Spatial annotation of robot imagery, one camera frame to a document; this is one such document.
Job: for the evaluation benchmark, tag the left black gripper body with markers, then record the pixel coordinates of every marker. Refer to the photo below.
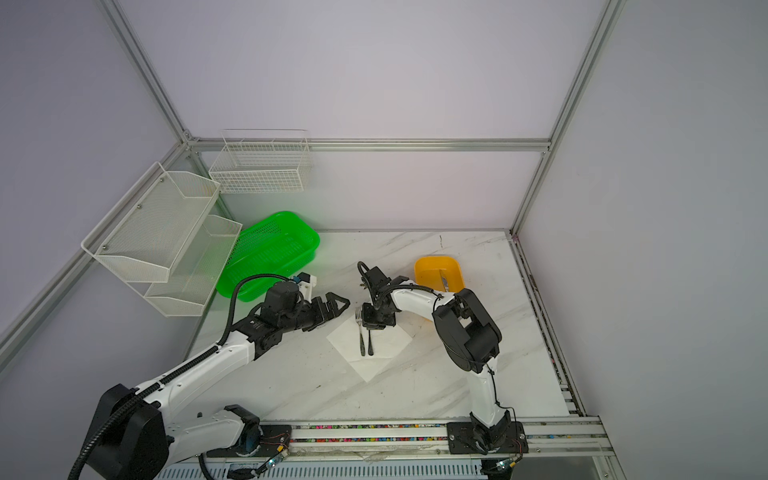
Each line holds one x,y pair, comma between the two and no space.
293,321

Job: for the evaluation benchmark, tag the white paper napkin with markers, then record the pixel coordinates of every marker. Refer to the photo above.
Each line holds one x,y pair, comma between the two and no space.
388,345

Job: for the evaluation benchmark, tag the green plastic basket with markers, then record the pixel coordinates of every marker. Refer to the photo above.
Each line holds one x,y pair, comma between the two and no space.
281,244

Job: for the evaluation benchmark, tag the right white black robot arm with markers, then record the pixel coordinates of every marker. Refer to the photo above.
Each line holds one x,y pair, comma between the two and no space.
471,340

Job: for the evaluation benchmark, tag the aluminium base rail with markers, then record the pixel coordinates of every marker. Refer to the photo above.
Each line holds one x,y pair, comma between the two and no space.
557,447

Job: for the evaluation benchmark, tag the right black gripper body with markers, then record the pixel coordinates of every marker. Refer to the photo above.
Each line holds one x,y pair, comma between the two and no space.
374,317

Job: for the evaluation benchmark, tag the lower white mesh shelf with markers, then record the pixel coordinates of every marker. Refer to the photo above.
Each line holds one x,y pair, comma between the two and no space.
192,283

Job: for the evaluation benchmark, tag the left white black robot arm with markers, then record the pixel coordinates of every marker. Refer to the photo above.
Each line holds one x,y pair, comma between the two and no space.
134,433

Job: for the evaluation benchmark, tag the yellow plastic tray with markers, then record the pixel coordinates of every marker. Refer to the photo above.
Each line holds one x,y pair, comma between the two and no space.
426,273

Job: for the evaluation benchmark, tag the silver fork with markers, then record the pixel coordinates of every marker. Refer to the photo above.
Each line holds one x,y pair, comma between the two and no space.
361,338

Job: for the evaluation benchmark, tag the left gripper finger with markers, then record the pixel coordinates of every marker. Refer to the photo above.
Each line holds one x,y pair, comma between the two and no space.
327,311
333,301

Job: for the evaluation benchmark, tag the white wire wall basket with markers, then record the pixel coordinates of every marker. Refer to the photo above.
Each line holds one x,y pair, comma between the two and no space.
261,161

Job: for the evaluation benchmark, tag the upper white mesh shelf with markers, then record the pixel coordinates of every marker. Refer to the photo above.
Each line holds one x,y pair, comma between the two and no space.
143,238

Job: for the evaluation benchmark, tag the white mesh shelf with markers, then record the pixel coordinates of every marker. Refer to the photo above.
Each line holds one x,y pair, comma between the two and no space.
143,238
192,283

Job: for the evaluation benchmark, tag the silver knife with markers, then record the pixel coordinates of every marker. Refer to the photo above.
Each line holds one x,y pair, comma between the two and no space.
444,280

